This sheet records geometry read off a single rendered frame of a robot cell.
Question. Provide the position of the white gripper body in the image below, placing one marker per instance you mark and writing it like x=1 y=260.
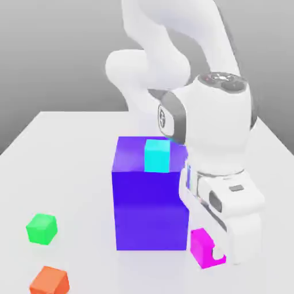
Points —
x=243 y=236

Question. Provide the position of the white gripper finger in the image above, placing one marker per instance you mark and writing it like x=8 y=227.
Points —
x=218 y=254

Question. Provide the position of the small magenta cube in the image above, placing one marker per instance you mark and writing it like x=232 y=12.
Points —
x=202 y=250

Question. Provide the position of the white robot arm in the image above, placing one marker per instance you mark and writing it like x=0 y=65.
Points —
x=216 y=119

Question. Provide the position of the small cyan cube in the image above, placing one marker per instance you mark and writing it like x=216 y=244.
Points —
x=157 y=158

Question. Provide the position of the small orange cube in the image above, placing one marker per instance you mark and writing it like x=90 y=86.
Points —
x=49 y=282

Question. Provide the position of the small green cube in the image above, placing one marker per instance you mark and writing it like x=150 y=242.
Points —
x=41 y=229

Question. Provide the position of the large blue box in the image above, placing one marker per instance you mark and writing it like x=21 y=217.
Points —
x=149 y=213

